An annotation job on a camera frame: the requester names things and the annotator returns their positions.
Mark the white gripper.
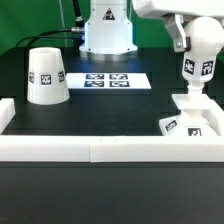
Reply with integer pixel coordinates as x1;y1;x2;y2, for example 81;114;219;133
132;0;224;52

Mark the white lamp bulb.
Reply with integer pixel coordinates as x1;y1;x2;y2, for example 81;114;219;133
182;17;224;95

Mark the white lamp base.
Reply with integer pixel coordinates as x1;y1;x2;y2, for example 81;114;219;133
159;94;217;137

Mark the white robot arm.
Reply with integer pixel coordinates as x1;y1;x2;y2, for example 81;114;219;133
79;0;224;61

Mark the white lamp shade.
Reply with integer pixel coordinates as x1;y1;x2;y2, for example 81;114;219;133
27;47;70;105

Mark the white marker sheet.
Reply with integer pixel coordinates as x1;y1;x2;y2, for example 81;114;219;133
66;73;151;89

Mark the white right fence bar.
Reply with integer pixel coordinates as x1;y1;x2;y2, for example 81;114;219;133
203;100;224;137

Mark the white fence bar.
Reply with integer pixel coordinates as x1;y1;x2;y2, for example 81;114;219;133
203;100;224;137
0;135;224;163
0;98;16;135

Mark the white front fence bar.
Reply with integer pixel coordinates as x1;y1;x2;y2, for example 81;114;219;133
0;135;224;163

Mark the white left fence bar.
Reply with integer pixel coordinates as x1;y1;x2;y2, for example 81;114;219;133
0;98;16;135

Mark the black cable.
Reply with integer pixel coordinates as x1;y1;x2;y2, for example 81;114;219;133
15;27;84;48

